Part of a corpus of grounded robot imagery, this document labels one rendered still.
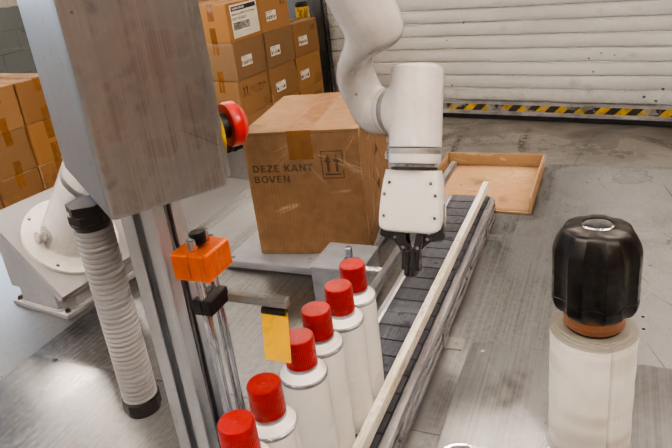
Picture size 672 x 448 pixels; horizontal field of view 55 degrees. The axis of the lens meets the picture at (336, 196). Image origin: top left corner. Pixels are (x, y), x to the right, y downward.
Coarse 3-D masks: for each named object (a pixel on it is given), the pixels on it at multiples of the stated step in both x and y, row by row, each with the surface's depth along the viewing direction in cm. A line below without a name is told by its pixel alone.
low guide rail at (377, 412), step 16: (480, 192) 138; (464, 224) 124; (464, 240) 122; (448, 256) 113; (448, 272) 110; (432, 288) 104; (432, 304) 101; (416, 320) 96; (416, 336) 93; (400, 352) 89; (400, 368) 86; (384, 384) 83; (384, 400) 81; (368, 416) 78; (368, 432) 76
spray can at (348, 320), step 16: (336, 288) 74; (352, 288) 75; (336, 304) 74; (352, 304) 75; (336, 320) 74; (352, 320) 74; (352, 336) 74; (352, 352) 75; (352, 368) 76; (368, 368) 78; (352, 384) 77; (368, 384) 78; (352, 400) 78; (368, 400) 79
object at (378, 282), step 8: (448, 168) 140; (448, 176) 137; (392, 256) 106; (400, 256) 108; (384, 264) 103; (392, 264) 104; (384, 272) 101; (376, 280) 99; (384, 280) 100; (376, 288) 97
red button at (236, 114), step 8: (224, 104) 52; (232, 104) 52; (224, 112) 53; (232, 112) 52; (240, 112) 52; (224, 120) 52; (232, 120) 52; (240, 120) 52; (224, 128) 52; (232, 128) 52; (240, 128) 52; (248, 128) 53; (232, 136) 53; (240, 136) 52; (232, 144) 53; (240, 144) 53
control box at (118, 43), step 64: (64, 0) 41; (128, 0) 43; (192, 0) 46; (64, 64) 43; (128, 64) 44; (192, 64) 47; (64, 128) 52; (128, 128) 45; (192, 128) 48; (128, 192) 47; (192, 192) 49
